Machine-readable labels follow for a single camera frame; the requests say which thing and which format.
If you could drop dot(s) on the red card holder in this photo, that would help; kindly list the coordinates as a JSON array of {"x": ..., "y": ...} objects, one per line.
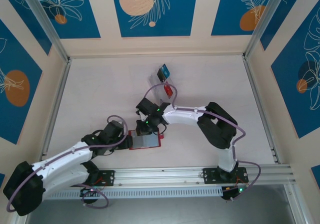
[{"x": 147, "y": 142}]

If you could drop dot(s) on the red credit card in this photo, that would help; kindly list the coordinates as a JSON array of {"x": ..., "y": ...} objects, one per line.
[{"x": 168, "y": 91}]

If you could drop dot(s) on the black credit card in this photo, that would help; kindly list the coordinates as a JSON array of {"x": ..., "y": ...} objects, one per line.
[{"x": 161, "y": 75}]

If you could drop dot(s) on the blue credit card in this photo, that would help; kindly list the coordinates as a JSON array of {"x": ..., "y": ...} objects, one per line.
[{"x": 165, "y": 69}]

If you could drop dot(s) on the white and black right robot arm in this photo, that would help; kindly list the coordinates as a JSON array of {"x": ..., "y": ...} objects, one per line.
[{"x": 182, "y": 115}]

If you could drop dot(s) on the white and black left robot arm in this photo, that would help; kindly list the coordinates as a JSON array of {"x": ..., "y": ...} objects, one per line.
[{"x": 65, "y": 161}]

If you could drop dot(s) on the clear acrylic card stand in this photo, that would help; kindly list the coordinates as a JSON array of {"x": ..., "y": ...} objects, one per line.
[{"x": 156, "y": 90}]

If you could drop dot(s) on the black left controller board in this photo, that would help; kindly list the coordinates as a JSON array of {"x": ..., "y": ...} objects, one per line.
[{"x": 87, "y": 191}]

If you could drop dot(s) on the black controller board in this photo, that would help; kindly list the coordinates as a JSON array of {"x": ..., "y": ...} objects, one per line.
[
  {"x": 233, "y": 192},
  {"x": 87, "y": 191}
]

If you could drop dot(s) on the black right controller board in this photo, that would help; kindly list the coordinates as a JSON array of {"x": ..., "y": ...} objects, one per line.
[{"x": 233, "y": 192}]

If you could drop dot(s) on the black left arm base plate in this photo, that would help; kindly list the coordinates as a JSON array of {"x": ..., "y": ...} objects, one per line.
[{"x": 108, "y": 177}]

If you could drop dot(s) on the aluminium mounting rail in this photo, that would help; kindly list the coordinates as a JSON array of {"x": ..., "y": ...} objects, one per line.
[{"x": 162, "y": 175}]

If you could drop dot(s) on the aluminium side rail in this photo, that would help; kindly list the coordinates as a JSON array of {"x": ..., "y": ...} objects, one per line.
[
  {"x": 62, "y": 83},
  {"x": 260, "y": 108}
]

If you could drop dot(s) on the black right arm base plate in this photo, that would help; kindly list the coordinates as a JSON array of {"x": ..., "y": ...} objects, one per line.
[{"x": 210, "y": 175}]

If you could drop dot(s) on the blue floral wall panel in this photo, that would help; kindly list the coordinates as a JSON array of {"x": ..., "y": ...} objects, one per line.
[
  {"x": 175, "y": 21},
  {"x": 20, "y": 16},
  {"x": 225, "y": 13},
  {"x": 15, "y": 66},
  {"x": 292, "y": 13},
  {"x": 75, "y": 13},
  {"x": 287, "y": 96}
]

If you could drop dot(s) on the aluminium frame post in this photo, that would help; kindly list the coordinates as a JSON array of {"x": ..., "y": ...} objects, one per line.
[
  {"x": 45, "y": 21},
  {"x": 272, "y": 16}
]

